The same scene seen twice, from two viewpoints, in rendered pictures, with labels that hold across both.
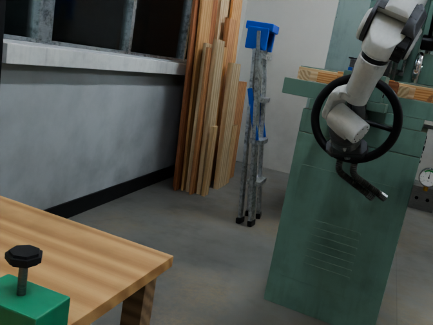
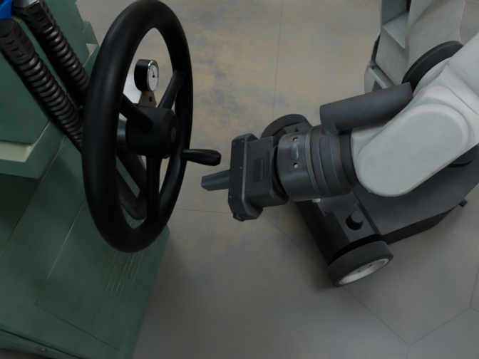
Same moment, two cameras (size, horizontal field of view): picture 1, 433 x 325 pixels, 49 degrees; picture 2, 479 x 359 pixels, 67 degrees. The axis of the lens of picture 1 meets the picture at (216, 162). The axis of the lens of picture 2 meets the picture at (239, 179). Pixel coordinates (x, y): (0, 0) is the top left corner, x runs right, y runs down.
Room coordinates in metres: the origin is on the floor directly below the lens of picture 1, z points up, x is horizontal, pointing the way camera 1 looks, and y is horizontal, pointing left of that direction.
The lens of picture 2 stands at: (1.50, -0.12, 1.14)
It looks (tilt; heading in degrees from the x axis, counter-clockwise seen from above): 57 degrees down; 257
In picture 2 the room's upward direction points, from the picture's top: straight up
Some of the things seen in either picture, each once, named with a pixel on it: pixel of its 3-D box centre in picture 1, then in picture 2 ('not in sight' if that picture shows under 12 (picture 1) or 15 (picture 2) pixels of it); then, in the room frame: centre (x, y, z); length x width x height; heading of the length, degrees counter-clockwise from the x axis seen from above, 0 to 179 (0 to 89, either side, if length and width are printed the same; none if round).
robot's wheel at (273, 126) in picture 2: not in sight; (286, 137); (1.13, -0.93, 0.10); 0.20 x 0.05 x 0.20; 7
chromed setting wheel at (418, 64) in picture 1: (417, 68); not in sight; (1.92, -0.72, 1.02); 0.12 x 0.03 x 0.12; 157
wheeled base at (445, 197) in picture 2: not in sight; (389, 157); (0.85, -0.69, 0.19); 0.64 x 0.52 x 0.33; 7
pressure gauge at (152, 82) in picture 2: (428, 179); (145, 79); (1.55, -0.71, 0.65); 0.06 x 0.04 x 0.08; 67
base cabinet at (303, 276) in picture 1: (346, 217); (5, 233); (1.96, -0.60, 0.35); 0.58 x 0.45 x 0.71; 157
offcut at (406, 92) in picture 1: (406, 92); not in sight; (1.68, -0.61, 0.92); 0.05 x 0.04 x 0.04; 134
